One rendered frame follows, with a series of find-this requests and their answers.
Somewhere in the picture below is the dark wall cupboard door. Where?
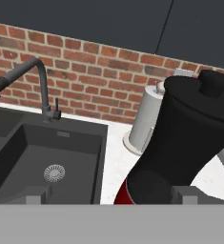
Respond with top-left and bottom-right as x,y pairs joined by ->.
0,0 -> 175,55
155,0 -> 224,71

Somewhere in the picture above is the dark grey tap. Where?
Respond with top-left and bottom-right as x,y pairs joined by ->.
0,57 -> 62,124

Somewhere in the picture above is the white paper towel roll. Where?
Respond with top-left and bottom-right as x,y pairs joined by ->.
122,68 -> 197,157

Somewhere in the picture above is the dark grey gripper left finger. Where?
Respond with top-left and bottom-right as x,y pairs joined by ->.
0,185 -> 53,206

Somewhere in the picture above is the black blender lid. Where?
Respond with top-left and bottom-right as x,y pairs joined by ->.
163,69 -> 224,124

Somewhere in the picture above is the dark grey sink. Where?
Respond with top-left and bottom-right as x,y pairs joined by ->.
0,104 -> 109,206

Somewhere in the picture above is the red blender base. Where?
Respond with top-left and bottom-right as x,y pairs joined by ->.
112,178 -> 136,206

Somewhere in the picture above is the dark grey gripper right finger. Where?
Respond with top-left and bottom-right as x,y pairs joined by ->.
172,185 -> 224,206

